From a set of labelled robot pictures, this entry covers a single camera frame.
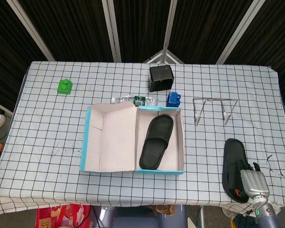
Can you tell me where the blue toy building block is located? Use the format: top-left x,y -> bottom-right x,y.
166,91 -> 182,108

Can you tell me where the red patterned bag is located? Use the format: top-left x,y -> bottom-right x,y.
36,203 -> 91,228

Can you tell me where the dark blue chair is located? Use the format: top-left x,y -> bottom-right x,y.
92,205 -> 188,228

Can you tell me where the white triangular partition foot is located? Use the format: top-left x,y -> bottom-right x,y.
143,49 -> 185,65

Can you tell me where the dark blue fabric bundle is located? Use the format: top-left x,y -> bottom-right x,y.
235,212 -> 257,228

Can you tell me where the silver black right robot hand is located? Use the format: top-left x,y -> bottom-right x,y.
232,159 -> 271,199

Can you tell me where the black rubber slipper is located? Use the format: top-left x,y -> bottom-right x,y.
139,114 -> 174,171
222,138 -> 250,204

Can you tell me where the teal metal tube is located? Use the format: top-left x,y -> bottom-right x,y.
196,206 -> 205,228

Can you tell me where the clear plastic water bottle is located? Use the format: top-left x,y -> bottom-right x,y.
110,95 -> 159,107

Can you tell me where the white partition frame post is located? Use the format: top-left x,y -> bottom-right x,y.
101,0 -> 122,63
215,0 -> 266,65
162,0 -> 179,52
6,0 -> 56,62

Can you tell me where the black square cup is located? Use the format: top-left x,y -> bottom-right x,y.
149,64 -> 175,93

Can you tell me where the light blue shoebox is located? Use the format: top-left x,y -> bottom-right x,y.
79,102 -> 186,176

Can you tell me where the white black-grid checkered tablecloth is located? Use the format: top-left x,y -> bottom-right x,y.
0,61 -> 285,223

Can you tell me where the brown paper bag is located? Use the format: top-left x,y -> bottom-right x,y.
149,204 -> 176,216

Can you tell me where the metal wire rack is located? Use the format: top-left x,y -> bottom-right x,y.
192,97 -> 238,126

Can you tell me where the green toy building block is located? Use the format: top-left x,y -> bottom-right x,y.
57,78 -> 73,96

